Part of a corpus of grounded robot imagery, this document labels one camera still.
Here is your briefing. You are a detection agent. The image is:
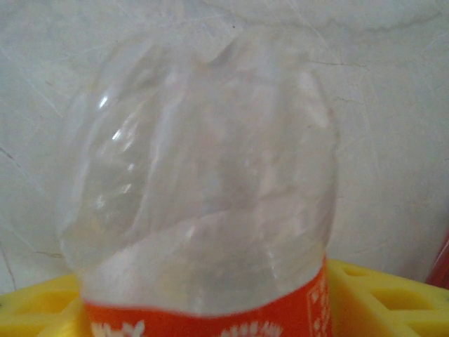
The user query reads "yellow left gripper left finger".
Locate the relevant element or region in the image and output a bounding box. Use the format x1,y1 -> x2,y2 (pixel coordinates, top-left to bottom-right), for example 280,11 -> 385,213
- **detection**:
0,272 -> 89,337

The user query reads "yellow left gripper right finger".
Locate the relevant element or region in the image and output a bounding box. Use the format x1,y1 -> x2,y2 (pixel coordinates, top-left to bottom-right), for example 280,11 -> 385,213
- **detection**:
323,257 -> 449,337

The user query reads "clear bottle with orange label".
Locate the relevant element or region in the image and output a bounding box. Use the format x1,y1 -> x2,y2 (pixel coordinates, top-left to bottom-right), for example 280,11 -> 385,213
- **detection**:
59,26 -> 343,337

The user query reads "red and yellow drink carton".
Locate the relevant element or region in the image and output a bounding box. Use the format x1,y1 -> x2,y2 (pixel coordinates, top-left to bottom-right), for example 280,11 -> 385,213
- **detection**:
425,230 -> 449,286

